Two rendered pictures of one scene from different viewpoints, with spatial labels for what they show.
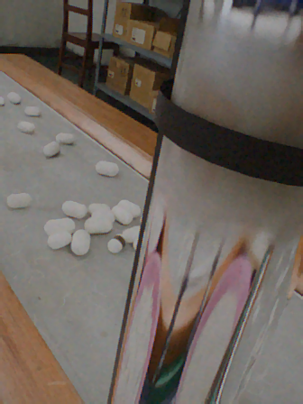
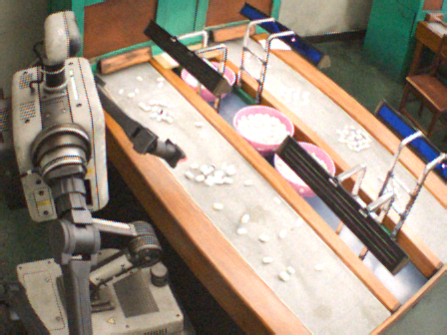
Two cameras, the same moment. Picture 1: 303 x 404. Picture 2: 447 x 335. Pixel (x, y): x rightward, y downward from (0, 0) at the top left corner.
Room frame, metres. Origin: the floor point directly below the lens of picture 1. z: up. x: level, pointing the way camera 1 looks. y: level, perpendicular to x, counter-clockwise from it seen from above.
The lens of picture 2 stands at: (1.89, 0.12, 2.13)
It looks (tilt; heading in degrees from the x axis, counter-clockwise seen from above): 43 degrees down; 182
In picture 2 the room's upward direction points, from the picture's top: 9 degrees clockwise
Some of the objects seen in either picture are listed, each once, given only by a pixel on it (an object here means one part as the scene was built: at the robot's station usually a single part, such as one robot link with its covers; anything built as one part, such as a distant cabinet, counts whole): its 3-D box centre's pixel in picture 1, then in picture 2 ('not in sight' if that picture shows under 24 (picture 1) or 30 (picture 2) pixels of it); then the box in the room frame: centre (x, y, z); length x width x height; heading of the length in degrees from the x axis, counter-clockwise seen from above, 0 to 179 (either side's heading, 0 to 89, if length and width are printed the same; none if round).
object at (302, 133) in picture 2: not in sight; (311, 146); (0.12, 0.44, 0.71); 1.81 x 0.05 x 0.11; 43
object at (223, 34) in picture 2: not in sight; (233, 32); (-0.64, -0.03, 0.83); 0.30 x 0.06 x 0.07; 133
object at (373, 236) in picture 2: not in sight; (346, 202); (0.81, 0.48, 1.08); 0.62 x 0.08 x 0.07; 43
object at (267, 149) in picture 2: not in sight; (262, 132); (0.11, 0.21, 0.72); 0.27 x 0.27 x 0.10
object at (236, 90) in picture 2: not in sight; (265, 62); (-0.22, 0.17, 0.90); 0.20 x 0.19 x 0.45; 43
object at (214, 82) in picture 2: not in sight; (182, 51); (0.10, -0.18, 1.08); 0.62 x 0.08 x 0.07; 43
